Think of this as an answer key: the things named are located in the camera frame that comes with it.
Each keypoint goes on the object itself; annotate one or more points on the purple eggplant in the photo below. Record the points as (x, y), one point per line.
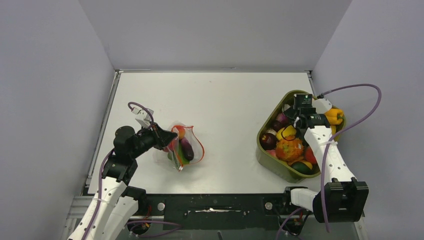
(187, 149)

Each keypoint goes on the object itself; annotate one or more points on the red apple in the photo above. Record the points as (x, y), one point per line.
(169, 148)

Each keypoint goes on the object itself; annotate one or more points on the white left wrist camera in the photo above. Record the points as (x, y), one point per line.
(143, 117)

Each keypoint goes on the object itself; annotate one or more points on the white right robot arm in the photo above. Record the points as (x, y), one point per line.
(341, 197)

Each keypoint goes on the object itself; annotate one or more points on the orange yellow bell pepper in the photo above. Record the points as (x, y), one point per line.
(335, 116)

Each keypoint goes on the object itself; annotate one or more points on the clear orange zip bag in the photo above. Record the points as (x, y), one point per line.
(199, 150)

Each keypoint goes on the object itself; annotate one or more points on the dark green avocado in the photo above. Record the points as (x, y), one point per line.
(303, 167)

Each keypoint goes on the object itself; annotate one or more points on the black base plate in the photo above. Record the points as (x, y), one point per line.
(222, 211)

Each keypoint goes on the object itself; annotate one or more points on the orange peach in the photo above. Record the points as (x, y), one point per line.
(180, 130)

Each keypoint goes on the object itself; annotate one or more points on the dark mangosteen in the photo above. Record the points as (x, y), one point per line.
(268, 141)

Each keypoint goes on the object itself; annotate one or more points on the orange bumpy fruit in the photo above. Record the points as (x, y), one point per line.
(289, 149)

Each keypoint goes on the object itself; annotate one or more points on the green leaf vegetable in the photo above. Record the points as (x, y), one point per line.
(178, 159)

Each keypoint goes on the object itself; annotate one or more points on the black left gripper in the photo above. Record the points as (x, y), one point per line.
(161, 137)

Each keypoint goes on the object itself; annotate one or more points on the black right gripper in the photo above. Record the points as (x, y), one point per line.
(291, 113)

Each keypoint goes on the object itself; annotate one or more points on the olive green plastic bin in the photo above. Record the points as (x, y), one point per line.
(267, 158)

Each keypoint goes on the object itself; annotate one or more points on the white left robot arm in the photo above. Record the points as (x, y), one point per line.
(115, 201)

